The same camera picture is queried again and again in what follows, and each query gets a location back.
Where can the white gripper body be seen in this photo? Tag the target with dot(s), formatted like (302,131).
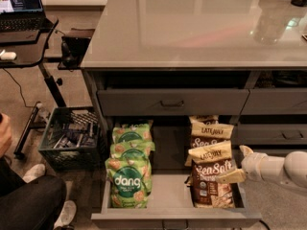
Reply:
(253,164)

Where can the rear brown chip bag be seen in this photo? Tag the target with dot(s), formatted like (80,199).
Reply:
(206,119)

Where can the black plastic crate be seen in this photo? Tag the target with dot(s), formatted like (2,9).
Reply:
(71,139)

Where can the front green dang chip bag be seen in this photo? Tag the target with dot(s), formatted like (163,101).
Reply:
(131,182)

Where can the dark box beside counter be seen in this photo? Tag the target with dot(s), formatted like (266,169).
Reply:
(74,45)

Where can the right grey top drawer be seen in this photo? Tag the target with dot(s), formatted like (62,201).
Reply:
(276,101)

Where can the right grey middle drawer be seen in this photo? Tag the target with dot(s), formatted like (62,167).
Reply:
(276,134)

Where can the brown sea salt chip bag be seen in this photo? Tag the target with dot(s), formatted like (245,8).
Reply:
(209,143)
(207,163)

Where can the white shoe far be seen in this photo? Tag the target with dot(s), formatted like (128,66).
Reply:
(34,172)

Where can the middle green dang chip bag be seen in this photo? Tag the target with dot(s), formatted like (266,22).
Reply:
(132,149)

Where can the black standing desk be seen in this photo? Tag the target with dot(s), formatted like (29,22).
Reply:
(30,55)

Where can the white shoe near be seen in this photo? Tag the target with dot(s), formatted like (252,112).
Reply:
(66,215)

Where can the white computer mouse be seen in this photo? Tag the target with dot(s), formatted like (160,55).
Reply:
(8,56)

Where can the grey cabinet with glossy counter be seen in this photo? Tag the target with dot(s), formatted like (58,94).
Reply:
(204,44)

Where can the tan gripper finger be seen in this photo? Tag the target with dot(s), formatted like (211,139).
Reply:
(245,150)
(231,176)

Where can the white shoe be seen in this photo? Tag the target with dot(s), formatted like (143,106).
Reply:
(66,215)
(34,172)

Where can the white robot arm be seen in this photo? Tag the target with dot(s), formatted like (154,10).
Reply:
(289,172)

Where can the green dang chip bag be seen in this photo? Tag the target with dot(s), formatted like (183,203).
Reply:
(131,182)
(133,132)
(132,149)

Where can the open grey middle drawer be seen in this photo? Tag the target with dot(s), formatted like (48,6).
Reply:
(170,207)

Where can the open laptop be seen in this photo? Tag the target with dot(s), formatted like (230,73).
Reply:
(21,15)

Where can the rear green dang chip bag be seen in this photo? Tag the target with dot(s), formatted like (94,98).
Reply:
(133,132)

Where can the person's hand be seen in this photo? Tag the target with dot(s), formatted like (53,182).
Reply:
(5,134)

